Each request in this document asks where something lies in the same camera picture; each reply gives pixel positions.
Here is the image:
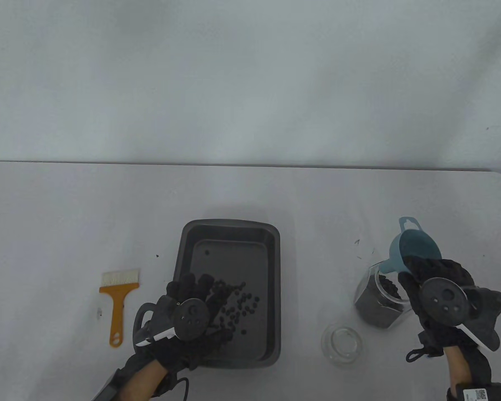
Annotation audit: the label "dark grey baking tray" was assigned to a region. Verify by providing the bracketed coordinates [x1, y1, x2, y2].
[172, 219, 281, 368]

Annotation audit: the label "clear glass jar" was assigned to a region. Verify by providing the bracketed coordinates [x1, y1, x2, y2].
[354, 261, 414, 329]

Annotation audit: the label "person's left forearm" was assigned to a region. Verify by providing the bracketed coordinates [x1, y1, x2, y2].
[116, 358, 170, 401]

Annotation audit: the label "round black glove tracker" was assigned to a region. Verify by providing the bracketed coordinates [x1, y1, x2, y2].
[132, 298, 212, 348]
[421, 277, 501, 352]

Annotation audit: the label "clear glass jar lid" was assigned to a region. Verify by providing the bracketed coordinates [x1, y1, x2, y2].
[321, 323, 363, 368]

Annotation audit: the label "blue plastic funnel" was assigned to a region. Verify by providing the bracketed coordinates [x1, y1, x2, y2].
[378, 216, 442, 274]

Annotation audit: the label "person's left hand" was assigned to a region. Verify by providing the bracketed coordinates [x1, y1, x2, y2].
[144, 273, 235, 371]

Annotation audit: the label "black wrist camera with label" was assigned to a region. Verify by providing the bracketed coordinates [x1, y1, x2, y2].
[447, 382, 501, 401]

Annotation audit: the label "person's right hand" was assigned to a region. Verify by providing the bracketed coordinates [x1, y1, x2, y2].
[399, 256, 486, 356]

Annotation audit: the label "black glove strap loop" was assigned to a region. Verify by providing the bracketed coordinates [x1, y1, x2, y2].
[406, 332, 444, 363]

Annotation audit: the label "person's right forearm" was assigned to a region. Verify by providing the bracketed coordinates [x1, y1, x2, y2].
[444, 347, 478, 393]

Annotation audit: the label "orange brush with white bristles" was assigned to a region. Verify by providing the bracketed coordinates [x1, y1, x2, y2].
[99, 269, 141, 348]

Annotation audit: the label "scattered black beads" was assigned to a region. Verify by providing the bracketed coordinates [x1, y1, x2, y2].
[204, 249, 261, 342]

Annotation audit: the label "heap of black beads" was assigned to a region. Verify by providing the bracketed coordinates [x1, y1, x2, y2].
[355, 274, 410, 328]

